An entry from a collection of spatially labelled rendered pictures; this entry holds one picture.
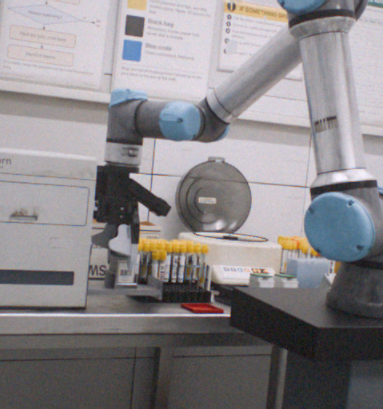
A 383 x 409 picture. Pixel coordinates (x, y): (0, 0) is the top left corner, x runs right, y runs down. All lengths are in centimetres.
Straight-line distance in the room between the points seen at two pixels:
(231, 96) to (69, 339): 57
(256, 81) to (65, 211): 45
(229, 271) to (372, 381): 69
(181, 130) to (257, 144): 97
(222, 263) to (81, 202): 59
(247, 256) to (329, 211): 76
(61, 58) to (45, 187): 74
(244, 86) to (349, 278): 43
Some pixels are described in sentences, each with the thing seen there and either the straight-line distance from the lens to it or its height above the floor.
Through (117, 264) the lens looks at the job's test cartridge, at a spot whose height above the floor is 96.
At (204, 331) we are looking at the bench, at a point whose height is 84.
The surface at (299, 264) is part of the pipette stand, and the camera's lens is 210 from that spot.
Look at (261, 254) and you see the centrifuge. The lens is 224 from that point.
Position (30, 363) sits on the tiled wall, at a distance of 244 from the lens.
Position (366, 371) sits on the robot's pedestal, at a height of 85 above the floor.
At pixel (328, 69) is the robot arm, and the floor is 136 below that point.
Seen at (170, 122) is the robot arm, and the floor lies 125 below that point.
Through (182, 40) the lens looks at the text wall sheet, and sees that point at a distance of 251.
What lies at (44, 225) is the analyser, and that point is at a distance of 170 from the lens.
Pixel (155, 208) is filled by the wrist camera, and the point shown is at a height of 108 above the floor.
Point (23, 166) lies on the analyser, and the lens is 168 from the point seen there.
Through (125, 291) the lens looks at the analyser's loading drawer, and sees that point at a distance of 179.
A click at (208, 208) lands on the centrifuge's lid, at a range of 251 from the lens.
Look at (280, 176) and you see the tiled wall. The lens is 268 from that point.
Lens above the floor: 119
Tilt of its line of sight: 3 degrees down
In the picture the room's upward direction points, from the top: 5 degrees clockwise
